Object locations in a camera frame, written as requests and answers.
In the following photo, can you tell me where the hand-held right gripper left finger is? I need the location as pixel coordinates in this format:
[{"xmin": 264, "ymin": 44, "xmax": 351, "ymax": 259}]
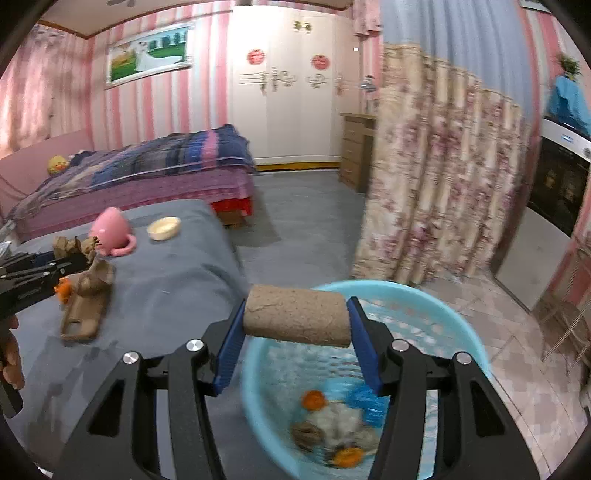
[{"xmin": 53, "ymin": 298, "xmax": 247, "ymax": 480}]

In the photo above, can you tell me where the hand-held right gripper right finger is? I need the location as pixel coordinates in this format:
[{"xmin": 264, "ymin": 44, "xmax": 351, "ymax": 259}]
[{"xmin": 346, "ymin": 296, "xmax": 541, "ymax": 480}]

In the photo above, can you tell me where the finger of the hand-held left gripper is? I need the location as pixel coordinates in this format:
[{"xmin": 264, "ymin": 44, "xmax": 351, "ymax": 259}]
[
  {"xmin": 4, "ymin": 251, "xmax": 90, "ymax": 274},
  {"xmin": 18, "ymin": 270, "xmax": 77, "ymax": 291}
]

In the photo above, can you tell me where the torn brown cardboard tube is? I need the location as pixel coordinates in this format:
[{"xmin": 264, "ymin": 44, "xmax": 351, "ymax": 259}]
[{"xmin": 74, "ymin": 258, "xmax": 115, "ymax": 298}]

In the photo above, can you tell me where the blue plastic bag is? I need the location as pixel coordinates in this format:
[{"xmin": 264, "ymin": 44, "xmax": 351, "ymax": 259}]
[{"xmin": 344, "ymin": 385, "xmax": 389, "ymax": 428}]

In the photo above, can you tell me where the white tissue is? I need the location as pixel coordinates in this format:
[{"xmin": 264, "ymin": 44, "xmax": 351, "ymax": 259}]
[{"xmin": 309, "ymin": 401, "xmax": 379, "ymax": 453}]

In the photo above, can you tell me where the light blue plastic basket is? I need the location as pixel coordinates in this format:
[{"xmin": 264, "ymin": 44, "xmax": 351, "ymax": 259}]
[{"xmin": 240, "ymin": 280, "xmax": 492, "ymax": 480}]

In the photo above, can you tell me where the person's left hand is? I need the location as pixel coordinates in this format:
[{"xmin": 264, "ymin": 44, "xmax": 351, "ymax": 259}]
[{"xmin": 0, "ymin": 316, "xmax": 25, "ymax": 391}]

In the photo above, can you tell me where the brown phone case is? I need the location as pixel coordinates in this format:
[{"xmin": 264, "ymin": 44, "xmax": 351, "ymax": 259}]
[{"xmin": 60, "ymin": 288, "xmax": 112, "ymax": 343}]

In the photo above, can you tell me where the pink pig cup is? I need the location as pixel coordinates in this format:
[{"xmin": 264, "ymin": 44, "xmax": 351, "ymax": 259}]
[{"xmin": 91, "ymin": 207, "xmax": 137, "ymax": 257}]

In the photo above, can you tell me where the pink bed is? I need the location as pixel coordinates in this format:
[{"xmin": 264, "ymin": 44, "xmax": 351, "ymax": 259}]
[{"xmin": 0, "ymin": 124, "xmax": 257, "ymax": 241}]

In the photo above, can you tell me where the cream shallow bowl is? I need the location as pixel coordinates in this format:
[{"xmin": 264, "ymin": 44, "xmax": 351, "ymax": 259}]
[{"xmin": 147, "ymin": 217, "xmax": 182, "ymax": 241}]

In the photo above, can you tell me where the plaid purple blanket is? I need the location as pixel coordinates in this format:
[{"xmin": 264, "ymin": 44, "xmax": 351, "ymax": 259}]
[{"xmin": 14, "ymin": 124, "xmax": 257, "ymax": 217}]

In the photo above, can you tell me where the pink floral curtain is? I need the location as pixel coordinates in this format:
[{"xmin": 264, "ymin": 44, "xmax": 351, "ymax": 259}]
[{"xmin": 0, "ymin": 23, "xmax": 95, "ymax": 153}]

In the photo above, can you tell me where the blue and floral curtain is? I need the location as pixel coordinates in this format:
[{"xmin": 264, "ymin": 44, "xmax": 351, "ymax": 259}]
[{"xmin": 353, "ymin": 0, "xmax": 541, "ymax": 289}]

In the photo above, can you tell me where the wooden desk with drawers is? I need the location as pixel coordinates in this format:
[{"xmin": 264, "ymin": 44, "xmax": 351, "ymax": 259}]
[{"xmin": 339, "ymin": 112, "xmax": 377, "ymax": 193}]

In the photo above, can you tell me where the white wardrobe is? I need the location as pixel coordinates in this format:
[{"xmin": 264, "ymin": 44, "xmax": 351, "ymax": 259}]
[{"xmin": 229, "ymin": 4, "xmax": 365, "ymax": 162}]

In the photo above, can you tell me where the black oven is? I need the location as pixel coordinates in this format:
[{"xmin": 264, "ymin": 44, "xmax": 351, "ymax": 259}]
[{"xmin": 526, "ymin": 117, "xmax": 591, "ymax": 238}]

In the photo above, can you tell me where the desk lamp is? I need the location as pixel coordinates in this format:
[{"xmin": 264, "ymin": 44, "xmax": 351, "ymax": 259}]
[{"xmin": 358, "ymin": 75, "xmax": 377, "ymax": 114}]

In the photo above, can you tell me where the blue cloth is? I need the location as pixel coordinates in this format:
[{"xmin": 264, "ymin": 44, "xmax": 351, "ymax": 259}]
[{"xmin": 547, "ymin": 74, "xmax": 591, "ymax": 139}]

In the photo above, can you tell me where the pink curtain valance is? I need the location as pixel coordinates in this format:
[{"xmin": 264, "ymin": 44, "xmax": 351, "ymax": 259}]
[{"xmin": 353, "ymin": 0, "xmax": 384, "ymax": 35}]

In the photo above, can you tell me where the potted plant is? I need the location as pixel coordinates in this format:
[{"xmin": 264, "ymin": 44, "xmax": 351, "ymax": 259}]
[{"xmin": 556, "ymin": 53, "xmax": 583, "ymax": 79}]

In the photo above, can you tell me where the framed wall picture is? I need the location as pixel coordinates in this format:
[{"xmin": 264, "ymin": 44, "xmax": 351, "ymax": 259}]
[{"xmin": 105, "ymin": 21, "xmax": 195, "ymax": 90}]

